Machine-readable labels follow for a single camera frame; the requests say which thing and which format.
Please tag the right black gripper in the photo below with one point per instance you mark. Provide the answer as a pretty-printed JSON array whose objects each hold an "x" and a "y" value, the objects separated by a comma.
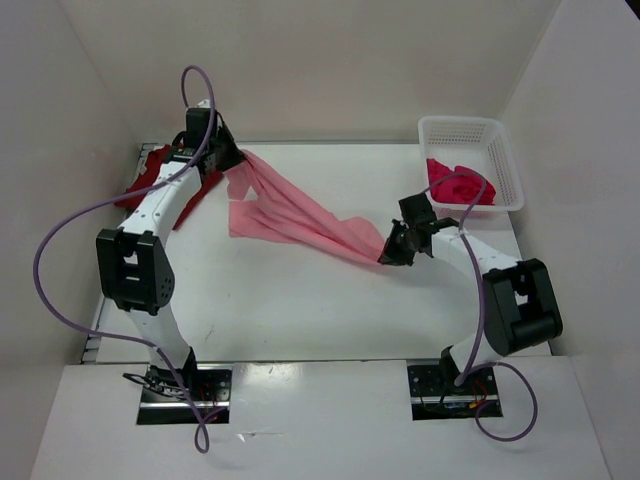
[{"x": 391, "y": 251}]

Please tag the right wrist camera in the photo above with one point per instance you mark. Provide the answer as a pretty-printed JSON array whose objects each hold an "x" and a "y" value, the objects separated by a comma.
[{"x": 416, "y": 210}]

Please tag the light pink t-shirt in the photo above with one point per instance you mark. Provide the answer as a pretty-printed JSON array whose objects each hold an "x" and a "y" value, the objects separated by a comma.
[{"x": 264, "y": 205}]

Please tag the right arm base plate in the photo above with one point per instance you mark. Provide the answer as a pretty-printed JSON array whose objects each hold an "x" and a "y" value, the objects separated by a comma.
[{"x": 433, "y": 398}]

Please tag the magenta t-shirt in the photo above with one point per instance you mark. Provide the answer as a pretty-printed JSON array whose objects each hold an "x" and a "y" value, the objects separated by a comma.
[{"x": 460, "y": 185}]

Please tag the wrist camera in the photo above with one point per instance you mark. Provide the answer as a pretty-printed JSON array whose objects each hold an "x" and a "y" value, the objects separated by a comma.
[
  {"x": 201, "y": 125},
  {"x": 416, "y": 210}
]

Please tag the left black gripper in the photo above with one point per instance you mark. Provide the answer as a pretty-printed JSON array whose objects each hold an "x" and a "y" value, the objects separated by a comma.
[{"x": 235, "y": 155}]

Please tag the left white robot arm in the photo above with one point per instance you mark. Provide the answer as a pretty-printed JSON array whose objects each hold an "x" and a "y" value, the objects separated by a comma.
[{"x": 135, "y": 271}]

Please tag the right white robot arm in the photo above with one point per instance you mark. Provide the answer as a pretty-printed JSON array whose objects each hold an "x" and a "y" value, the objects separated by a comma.
[{"x": 517, "y": 304}]

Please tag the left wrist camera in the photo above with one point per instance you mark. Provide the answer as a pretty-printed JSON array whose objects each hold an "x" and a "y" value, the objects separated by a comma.
[{"x": 201, "y": 125}]

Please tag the dark red t-shirt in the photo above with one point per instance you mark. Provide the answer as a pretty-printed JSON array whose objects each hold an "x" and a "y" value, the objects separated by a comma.
[{"x": 148, "y": 172}]

